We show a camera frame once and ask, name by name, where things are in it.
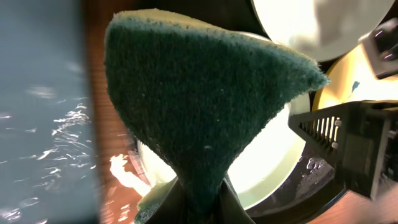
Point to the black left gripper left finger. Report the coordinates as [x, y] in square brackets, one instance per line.
[172, 210]

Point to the green yellow sponge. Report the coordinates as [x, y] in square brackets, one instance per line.
[141, 73]

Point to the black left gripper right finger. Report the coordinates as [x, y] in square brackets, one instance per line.
[228, 209]

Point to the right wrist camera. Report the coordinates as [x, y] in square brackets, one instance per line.
[380, 46]

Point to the round black tray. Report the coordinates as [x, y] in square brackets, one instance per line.
[304, 186]

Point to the light blue plate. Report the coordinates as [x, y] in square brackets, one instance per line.
[321, 29]
[229, 118]

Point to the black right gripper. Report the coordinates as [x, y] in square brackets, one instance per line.
[354, 137]

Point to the yellow plate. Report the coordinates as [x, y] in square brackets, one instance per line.
[352, 79]

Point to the black rectangular water tray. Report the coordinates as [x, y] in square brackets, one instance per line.
[48, 167]

